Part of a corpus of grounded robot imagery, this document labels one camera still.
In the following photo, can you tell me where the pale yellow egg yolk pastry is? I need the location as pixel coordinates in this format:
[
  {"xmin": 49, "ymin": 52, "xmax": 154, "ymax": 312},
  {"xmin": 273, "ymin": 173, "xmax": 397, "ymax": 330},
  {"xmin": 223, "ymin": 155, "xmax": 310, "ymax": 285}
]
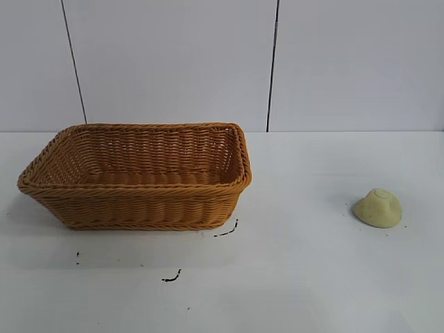
[{"xmin": 352, "ymin": 187, "xmax": 403, "ymax": 229}]

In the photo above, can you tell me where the brown woven wicker basket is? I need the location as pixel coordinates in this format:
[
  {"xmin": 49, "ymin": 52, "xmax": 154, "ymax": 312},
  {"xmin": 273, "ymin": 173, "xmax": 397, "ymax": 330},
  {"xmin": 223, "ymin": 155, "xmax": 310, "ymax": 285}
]
[{"xmin": 17, "ymin": 121, "xmax": 253, "ymax": 232}]

